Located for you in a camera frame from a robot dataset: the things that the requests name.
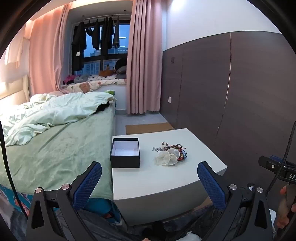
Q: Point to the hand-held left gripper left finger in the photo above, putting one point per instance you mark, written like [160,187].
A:
[86,185]

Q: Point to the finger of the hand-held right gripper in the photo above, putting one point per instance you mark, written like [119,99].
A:
[270,163]

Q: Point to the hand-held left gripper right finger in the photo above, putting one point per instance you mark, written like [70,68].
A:
[211,185]

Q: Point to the black jewelry box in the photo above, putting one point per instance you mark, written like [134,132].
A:
[124,160]

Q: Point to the translucent shell disc earring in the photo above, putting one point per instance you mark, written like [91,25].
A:
[163,158]
[173,153]

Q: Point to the person's right hand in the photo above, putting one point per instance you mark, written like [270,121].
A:
[282,216]

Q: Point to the bed with green sheet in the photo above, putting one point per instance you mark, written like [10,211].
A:
[60,153]

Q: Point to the white table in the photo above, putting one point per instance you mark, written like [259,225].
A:
[185,143]

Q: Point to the pale green duvet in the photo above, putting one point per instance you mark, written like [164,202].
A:
[57,109]

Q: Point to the brown floor mat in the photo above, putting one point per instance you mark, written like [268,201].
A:
[149,128]

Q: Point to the small green item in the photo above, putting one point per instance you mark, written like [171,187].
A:
[110,92]

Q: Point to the grey neck pillow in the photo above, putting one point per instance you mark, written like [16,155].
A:
[79,79]

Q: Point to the pink clothes pile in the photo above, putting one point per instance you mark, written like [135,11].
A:
[69,80]

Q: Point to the orange plush toy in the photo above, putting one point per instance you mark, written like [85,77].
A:
[106,73]

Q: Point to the cream padded headboard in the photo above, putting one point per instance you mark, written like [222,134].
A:
[12,88]

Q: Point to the dark pillow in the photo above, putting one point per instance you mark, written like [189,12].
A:
[121,67]

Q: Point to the wide pink curtain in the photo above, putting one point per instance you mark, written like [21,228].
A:
[45,53]

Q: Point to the narrow pink curtain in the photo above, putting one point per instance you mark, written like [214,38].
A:
[143,58]

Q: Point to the long black hanging garment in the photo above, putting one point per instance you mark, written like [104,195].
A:
[78,44]

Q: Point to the dark hanging shirt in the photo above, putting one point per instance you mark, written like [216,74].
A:
[94,34]

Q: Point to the dark hanging jacket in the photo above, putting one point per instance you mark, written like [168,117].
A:
[107,34]

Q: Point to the grey hanging garment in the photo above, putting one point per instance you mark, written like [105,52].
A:
[116,32]

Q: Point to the white wall socket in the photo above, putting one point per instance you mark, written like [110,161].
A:
[169,99]

